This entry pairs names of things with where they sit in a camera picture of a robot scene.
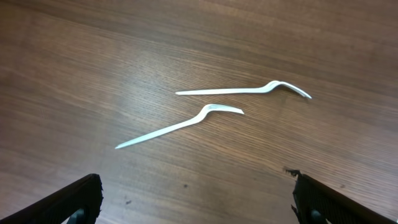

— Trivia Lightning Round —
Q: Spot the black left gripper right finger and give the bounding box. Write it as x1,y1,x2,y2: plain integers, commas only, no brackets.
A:
285,169,397,224

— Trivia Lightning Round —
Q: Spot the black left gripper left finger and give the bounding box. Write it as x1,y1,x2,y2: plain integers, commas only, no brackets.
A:
1,174,103,224

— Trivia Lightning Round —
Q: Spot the white plastic fork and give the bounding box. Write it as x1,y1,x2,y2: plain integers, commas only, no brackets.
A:
176,80,312,99
115,104,244,149

